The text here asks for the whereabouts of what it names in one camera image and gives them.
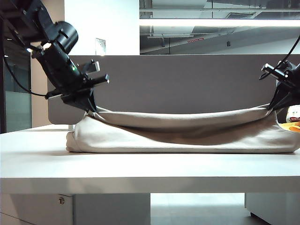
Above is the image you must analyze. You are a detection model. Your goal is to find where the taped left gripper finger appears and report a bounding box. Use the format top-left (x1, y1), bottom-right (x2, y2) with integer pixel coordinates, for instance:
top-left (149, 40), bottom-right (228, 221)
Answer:
top-left (61, 92), bottom-right (91, 111)

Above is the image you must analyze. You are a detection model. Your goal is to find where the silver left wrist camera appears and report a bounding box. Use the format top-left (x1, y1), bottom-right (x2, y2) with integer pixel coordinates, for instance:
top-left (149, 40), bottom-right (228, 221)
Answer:
top-left (81, 59), bottom-right (102, 76)

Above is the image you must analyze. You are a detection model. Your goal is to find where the yellow cloth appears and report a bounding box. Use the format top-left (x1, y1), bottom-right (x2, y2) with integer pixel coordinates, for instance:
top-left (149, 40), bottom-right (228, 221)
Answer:
top-left (279, 121), bottom-right (300, 132)

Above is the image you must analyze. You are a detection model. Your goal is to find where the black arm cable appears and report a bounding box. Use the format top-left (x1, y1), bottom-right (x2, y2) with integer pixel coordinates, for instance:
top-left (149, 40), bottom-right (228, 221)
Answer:
top-left (1, 53), bottom-right (49, 97)
top-left (277, 34), bottom-right (300, 70)

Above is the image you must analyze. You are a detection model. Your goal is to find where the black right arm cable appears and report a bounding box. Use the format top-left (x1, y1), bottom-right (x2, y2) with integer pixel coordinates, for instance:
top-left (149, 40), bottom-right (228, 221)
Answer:
top-left (277, 34), bottom-right (300, 70)

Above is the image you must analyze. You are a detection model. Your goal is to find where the grey desk divider panel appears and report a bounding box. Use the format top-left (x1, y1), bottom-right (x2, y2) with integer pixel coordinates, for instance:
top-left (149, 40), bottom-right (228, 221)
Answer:
top-left (46, 54), bottom-right (300, 125)

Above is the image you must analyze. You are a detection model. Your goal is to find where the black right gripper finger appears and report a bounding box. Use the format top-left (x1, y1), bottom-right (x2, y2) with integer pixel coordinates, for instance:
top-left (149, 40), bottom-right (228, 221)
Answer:
top-left (273, 90), bottom-right (296, 111)

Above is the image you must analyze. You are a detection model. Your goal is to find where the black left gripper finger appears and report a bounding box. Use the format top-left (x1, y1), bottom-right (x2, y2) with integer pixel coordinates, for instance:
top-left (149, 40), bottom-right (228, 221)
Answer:
top-left (82, 87), bottom-right (98, 113)

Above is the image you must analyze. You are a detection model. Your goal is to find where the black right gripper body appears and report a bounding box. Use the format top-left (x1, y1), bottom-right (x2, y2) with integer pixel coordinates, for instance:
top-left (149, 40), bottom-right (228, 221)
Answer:
top-left (258, 60), bottom-right (300, 104)

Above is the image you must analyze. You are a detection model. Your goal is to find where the beige T-shirt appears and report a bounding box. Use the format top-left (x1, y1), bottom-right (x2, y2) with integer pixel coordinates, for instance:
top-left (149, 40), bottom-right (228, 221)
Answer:
top-left (65, 104), bottom-right (300, 154)

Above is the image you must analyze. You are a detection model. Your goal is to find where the white drawer cabinet with lock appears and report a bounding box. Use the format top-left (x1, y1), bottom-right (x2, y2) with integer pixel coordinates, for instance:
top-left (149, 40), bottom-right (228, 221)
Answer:
top-left (0, 193), bottom-right (151, 225)

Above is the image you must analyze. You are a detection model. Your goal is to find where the linear ceiling light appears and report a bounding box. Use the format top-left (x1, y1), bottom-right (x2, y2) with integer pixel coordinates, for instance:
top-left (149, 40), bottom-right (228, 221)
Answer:
top-left (139, 19), bottom-right (300, 27)

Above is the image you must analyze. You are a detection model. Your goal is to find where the white snack package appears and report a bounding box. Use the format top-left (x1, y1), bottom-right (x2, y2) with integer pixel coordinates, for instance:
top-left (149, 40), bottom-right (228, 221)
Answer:
top-left (284, 105), bottom-right (300, 124)

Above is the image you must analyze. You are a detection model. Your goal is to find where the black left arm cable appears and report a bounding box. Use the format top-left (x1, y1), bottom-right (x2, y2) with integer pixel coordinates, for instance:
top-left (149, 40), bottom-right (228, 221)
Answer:
top-left (1, 53), bottom-right (49, 97)

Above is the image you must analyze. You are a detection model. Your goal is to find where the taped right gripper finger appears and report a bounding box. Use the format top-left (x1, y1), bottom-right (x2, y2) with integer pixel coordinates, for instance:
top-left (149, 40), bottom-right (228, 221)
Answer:
top-left (267, 81), bottom-right (286, 111)

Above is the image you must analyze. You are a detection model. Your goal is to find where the silver wall plate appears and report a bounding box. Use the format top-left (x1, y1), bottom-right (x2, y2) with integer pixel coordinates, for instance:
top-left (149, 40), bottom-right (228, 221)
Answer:
top-left (95, 37), bottom-right (107, 57)

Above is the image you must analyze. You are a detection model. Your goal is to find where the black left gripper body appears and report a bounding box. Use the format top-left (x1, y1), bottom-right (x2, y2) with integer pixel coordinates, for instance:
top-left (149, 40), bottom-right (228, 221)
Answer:
top-left (31, 43), bottom-right (111, 100)

